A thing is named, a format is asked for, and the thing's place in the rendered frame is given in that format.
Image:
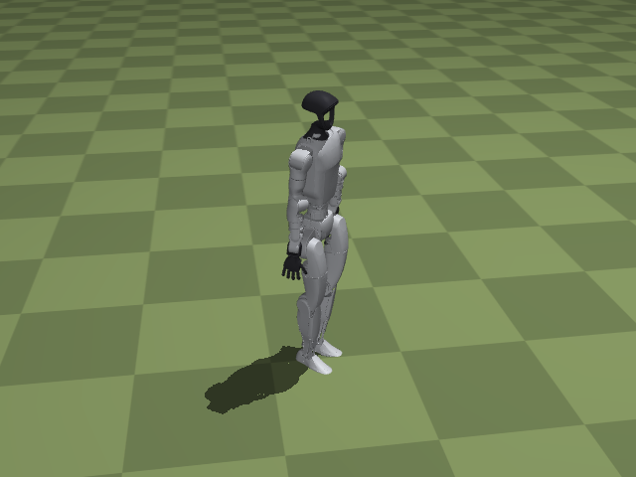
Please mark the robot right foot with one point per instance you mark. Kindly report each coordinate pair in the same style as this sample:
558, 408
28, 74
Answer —
315, 363

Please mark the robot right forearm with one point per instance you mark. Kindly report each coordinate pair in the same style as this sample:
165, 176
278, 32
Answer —
295, 226

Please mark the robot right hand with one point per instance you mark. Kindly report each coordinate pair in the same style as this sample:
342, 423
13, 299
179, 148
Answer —
293, 263

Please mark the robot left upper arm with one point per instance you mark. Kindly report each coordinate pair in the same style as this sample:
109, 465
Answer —
342, 171

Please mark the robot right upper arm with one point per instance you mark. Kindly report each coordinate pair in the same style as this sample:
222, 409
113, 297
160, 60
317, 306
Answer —
299, 163

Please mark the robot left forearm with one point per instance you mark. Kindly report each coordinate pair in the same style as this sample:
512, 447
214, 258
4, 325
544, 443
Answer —
336, 200

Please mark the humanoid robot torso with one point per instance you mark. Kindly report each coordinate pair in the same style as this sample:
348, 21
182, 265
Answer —
321, 182

